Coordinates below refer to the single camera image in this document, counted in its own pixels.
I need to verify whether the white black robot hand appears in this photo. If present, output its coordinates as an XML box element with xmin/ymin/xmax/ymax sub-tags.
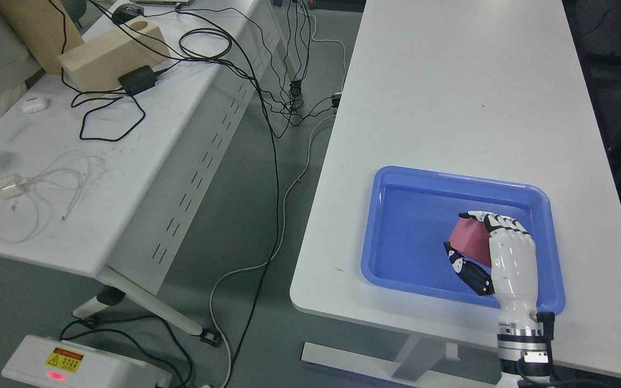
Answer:
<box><xmin>444</xmin><ymin>211</ymin><xmax>541</xmax><ymax>336</ymax></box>

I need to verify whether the pink cube block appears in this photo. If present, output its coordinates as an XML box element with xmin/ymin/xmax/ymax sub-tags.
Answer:
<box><xmin>448</xmin><ymin>218</ymin><xmax>492</xmax><ymax>267</ymax></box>

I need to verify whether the blue plastic tray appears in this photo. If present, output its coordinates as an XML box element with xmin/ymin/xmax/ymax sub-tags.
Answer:
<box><xmin>361</xmin><ymin>165</ymin><xmax>566</xmax><ymax>314</ymax></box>

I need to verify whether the white desk with tray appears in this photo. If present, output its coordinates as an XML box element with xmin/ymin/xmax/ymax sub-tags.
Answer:
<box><xmin>289</xmin><ymin>0</ymin><xmax>621</xmax><ymax>388</ymax></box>

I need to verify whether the wooden block stand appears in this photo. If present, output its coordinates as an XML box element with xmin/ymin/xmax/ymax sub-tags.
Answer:
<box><xmin>58</xmin><ymin>16</ymin><xmax>170</xmax><ymax>92</ymax></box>

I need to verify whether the white long desk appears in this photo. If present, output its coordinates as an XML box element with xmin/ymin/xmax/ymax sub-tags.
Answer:
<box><xmin>0</xmin><ymin>0</ymin><xmax>300</xmax><ymax>345</ymax></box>

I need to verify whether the black power adapter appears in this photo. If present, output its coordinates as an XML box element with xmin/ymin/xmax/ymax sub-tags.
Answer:
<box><xmin>118</xmin><ymin>65</ymin><xmax>158</xmax><ymax>96</ymax></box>

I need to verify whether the white base unit box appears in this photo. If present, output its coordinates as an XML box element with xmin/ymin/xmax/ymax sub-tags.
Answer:
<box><xmin>2</xmin><ymin>335</ymin><xmax>173</xmax><ymax>387</ymax></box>

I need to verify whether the white earbuds case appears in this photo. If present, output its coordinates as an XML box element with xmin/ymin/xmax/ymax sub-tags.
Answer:
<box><xmin>20</xmin><ymin>96</ymin><xmax>49</xmax><ymax>114</ymax></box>

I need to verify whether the black floor cable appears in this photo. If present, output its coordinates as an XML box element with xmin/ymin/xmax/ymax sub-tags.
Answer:
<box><xmin>46</xmin><ymin>0</ymin><xmax>343</xmax><ymax>388</ymax></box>

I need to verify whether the white charging cable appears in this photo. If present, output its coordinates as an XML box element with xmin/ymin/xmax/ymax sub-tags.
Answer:
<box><xmin>0</xmin><ymin>150</ymin><xmax>107</xmax><ymax>244</ymax></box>

